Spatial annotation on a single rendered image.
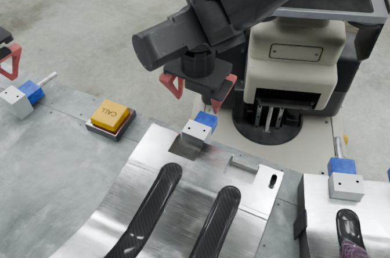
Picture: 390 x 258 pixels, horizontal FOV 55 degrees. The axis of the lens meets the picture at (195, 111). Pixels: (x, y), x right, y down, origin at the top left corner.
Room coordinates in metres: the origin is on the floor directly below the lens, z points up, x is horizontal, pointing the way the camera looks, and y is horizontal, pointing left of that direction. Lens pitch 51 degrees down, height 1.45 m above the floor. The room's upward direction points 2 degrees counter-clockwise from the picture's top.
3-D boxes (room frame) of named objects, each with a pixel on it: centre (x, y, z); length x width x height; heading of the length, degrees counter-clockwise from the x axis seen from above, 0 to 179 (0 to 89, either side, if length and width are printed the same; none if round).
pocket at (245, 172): (0.33, -0.08, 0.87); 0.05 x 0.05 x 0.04; 63
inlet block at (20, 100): (0.59, 0.37, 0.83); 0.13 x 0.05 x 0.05; 143
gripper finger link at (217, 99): (0.44, -0.03, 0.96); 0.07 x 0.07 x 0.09; 61
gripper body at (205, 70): (0.45, -0.01, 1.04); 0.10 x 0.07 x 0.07; 61
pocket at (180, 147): (0.38, 0.02, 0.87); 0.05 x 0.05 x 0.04; 63
